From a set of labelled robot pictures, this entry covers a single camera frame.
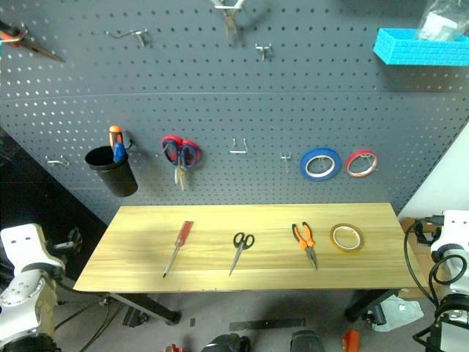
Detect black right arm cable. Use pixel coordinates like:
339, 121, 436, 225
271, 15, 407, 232
403, 219, 459, 307

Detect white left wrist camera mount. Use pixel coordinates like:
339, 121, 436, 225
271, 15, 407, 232
0, 223, 64, 275

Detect black plastic cup holder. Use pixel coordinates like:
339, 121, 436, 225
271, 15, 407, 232
84, 145, 139, 198

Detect cyan plastic basket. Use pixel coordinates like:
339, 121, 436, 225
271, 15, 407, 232
372, 27, 469, 67

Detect orange black long-nose pliers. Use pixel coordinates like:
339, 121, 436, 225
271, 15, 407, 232
0, 20, 66, 63

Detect grey metal pegboard wall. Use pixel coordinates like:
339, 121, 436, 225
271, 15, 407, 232
0, 0, 469, 225

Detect white handled needle-nose pliers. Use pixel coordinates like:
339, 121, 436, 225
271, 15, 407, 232
210, 0, 245, 44

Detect orange red object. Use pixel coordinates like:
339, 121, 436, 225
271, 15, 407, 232
342, 329, 362, 352

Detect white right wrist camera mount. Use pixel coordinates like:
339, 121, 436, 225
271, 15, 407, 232
437, 209, 469, 250

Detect wide metal loop hook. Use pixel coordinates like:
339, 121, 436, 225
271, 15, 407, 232
229, 137, 248, 155

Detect blue tape roll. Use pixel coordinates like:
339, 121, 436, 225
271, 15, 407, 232
299, 147, 342, 183

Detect dark rounded shape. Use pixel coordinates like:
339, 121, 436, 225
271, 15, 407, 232
199, 332, 252, 352
289, 329, 325, 352

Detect red tape roll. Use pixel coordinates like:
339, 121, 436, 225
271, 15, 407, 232
345, 148, 379, 180

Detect black table leg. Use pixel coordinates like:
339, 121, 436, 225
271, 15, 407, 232
104, 292, 183, 326
344, 289, 401, 323

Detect clear plastic bag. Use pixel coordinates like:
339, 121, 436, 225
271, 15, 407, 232
416, 0, 469, 43

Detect grey crumpled cloth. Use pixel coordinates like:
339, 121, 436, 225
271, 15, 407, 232
372, 294, 425, 333

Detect long metal pegboard hook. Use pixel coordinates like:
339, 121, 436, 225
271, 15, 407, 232
106, 29, 148, 48

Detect orange blue handled screwdriver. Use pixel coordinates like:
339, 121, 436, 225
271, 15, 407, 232
108, 125, 128, 164

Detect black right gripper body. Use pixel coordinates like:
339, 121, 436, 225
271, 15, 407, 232
413, 216, 445, 247

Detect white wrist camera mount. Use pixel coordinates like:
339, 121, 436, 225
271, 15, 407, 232
0, 223, 64, 275
437, 209, 469, 250

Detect yellow tape roll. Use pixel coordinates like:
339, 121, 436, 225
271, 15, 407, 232
329, 222, 366, 254

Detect orange black needle-nose pliers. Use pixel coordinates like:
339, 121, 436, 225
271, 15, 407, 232
291, 221, 319, 271

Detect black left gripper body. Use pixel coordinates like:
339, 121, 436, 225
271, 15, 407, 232
51, 227, 84, 254

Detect black handled scissors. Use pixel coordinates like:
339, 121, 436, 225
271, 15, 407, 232
228, 231, 256, 277

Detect red blue handled scissors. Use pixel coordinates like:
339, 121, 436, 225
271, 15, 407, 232
161, 135, 202, 192

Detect red handled screwdriver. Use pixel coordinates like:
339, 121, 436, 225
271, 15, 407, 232
162, 220, 194, 279

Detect black flat strip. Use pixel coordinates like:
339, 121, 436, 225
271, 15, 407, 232
229, 318, 307, 331

